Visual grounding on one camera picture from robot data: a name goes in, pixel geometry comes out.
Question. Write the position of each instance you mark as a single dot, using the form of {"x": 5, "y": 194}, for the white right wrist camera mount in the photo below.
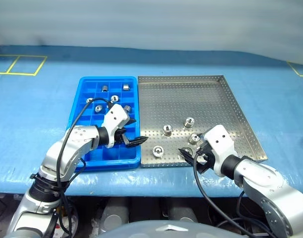
{"x": 220, "y": 143}

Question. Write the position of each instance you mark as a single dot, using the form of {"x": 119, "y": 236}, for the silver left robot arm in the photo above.
{"x": 67, "y": 153}

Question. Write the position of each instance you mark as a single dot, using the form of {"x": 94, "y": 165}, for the perforated metal tray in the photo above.
{"x": 181, "y": 104}

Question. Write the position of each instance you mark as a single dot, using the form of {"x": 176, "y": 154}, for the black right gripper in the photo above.
{"x": 205, "y": 163}

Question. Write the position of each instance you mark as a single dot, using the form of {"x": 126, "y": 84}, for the blue table cover sheet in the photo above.
{"x": 42, "y": 111}

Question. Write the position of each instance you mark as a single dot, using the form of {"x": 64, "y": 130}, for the blue compartment tray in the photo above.
{"x": 109, "y": 158}

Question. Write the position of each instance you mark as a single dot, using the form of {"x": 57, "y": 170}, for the grey rounded cylinder shape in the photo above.
{"x": 115, "y": 215}
{"x": 182, "y": 210}

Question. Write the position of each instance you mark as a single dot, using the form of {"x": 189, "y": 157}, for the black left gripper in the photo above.
{"x": 121, "y": 136}

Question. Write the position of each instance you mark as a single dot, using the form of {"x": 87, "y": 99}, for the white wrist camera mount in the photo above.
{"x": 115, "y": 116}
{"x": 220, "y": 143}

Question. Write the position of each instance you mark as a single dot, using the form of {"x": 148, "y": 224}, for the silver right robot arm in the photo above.
{"x": 262, "y": 183}

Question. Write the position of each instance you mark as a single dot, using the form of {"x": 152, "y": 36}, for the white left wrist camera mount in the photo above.
{"x": 115, "y": 116}

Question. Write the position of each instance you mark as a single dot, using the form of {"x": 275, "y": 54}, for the grey robot torso shell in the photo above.
{"x": 166, "y": 230}

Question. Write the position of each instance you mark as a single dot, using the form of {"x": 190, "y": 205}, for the metal nut part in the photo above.
{"x": 126, "y": 87}
{"x": 104, "y": 87}
{"x": 114, "y": 98}
{"x": 89, "y": 100}
{"x": 99, "y": 108}

